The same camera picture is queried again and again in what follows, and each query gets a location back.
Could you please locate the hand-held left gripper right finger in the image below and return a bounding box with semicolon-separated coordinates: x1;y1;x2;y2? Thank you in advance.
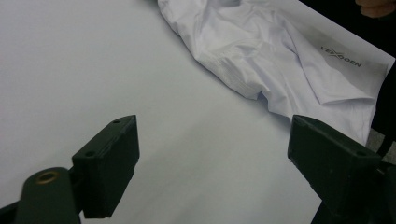
287;114;382;218

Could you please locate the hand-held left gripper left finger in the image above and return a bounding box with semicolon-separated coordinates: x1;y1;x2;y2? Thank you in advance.
71;114;140;219

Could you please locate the white t-shirt with black collar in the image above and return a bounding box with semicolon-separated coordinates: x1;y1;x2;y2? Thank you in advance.
157;0;396;146

